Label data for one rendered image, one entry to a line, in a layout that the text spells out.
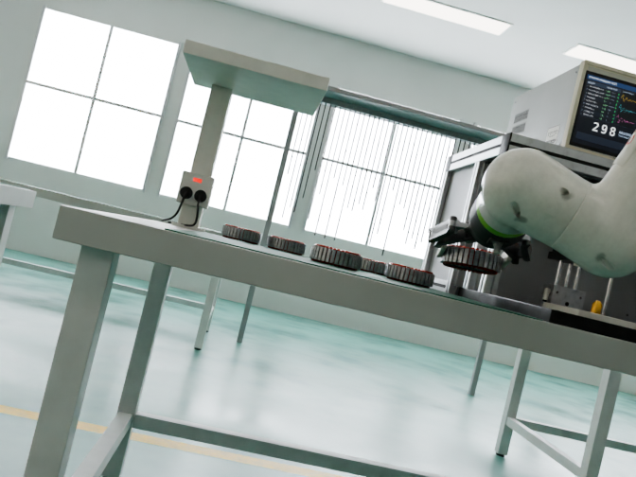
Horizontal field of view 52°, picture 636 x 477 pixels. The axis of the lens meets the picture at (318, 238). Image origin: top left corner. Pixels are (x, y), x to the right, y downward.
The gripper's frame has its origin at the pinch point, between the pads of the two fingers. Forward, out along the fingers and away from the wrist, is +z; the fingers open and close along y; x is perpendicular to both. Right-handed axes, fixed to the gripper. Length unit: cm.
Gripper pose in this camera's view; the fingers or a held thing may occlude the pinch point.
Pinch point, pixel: (472, 253)
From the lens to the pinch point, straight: 126.8
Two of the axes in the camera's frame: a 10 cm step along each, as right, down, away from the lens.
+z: 0.3, 2.8, 9.6
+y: 9.8, 2.0, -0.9
